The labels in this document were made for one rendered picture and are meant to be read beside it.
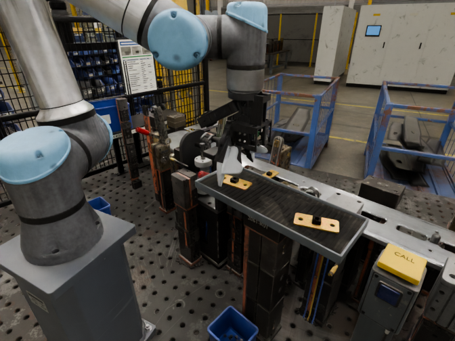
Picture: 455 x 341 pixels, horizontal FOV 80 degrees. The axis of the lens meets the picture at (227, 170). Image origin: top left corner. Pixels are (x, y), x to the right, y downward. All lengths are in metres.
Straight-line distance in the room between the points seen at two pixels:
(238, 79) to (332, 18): 8.21
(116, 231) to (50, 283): 0.15
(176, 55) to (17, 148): 0.32
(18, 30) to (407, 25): 8.43
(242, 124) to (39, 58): 0.40
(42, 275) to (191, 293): 0.53
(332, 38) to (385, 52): 1.41
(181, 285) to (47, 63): 0.77
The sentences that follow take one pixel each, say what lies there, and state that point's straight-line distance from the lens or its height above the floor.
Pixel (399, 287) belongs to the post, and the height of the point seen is 1.13.
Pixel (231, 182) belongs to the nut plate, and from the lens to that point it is 0.67.
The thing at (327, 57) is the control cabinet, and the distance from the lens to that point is 8.74.
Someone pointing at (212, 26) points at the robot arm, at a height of 1.50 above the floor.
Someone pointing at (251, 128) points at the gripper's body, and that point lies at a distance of 0.55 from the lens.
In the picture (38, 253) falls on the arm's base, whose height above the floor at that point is 1.13.
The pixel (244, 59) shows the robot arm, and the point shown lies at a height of 1.45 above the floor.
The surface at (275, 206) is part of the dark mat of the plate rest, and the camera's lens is 0.60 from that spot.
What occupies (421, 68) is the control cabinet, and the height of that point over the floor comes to 0.58.
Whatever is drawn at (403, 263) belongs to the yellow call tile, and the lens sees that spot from 0.55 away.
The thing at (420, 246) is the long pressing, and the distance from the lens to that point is 0.88.
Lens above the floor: 1.50
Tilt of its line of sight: 28 degrees down
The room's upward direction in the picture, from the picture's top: straight up
